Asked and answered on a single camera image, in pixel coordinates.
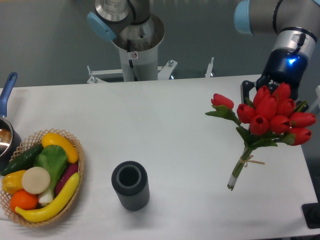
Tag blue handled saucepan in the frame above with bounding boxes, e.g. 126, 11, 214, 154
0, 72, 21, 171

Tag white frame at right edge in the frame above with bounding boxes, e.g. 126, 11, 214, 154
308, 85, 320, 115

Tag red tulip bouquet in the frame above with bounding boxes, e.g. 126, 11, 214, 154
205, 83, 316, 190

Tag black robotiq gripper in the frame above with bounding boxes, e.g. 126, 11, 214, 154
240, 48, 309, 124

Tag yellow bell pepper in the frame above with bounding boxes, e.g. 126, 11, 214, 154
1, 170, 26, 195

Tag purple sweet potato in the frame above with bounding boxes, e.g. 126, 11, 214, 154
54, 163, 78, 196

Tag beige round disc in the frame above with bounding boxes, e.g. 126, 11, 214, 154
21, 166, 51, 195

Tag yellow banana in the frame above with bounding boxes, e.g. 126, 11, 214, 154
15, 172, 80, 223

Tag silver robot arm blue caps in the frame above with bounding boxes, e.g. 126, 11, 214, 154
87, 0, 320, 103

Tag green bok choy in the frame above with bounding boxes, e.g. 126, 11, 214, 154
33, 145, 68, 207

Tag woven wicker basket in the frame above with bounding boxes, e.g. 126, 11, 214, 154
0, 128, 85, 228

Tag orange fruit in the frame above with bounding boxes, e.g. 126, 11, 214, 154
10, 190, 38, 213

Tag green cucumber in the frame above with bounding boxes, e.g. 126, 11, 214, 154
0, 144, 44, 176

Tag black device at table edge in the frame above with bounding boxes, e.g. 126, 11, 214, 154
301, 202, 320, 229

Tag dark grey ribbed vase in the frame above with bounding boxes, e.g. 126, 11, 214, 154
111, 161, 150, 211

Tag yellow squash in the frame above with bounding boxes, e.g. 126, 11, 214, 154
41, 132, 79, 164

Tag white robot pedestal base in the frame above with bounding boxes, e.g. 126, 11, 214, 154
86, 12, 215, 85

